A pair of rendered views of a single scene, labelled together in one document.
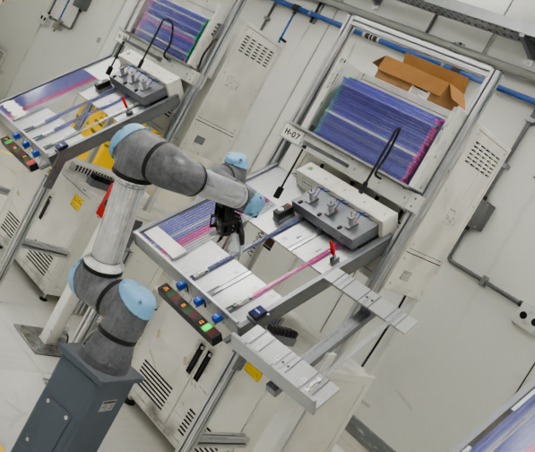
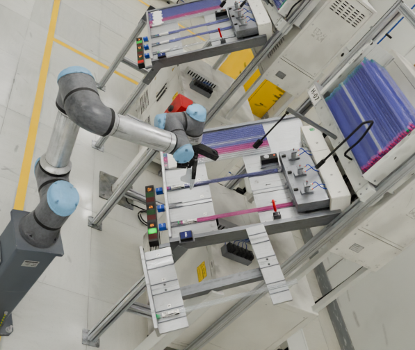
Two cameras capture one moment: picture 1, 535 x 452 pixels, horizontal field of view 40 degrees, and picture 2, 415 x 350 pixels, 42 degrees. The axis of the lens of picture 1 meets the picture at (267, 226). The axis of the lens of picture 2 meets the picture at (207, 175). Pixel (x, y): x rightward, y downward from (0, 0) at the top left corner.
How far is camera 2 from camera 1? 1.06 m
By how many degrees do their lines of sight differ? 26
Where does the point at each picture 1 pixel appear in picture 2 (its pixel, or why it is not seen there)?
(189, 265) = (176, 177)
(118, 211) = (57, 130)
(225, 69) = (313, 22)
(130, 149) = (62, 86)
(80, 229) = not seen: hidden behind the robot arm
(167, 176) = (74, 117)
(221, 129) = (302, 70)
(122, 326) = (43, 214)
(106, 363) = (30, 235)
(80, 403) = (7, 255)
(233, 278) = (196, 200)
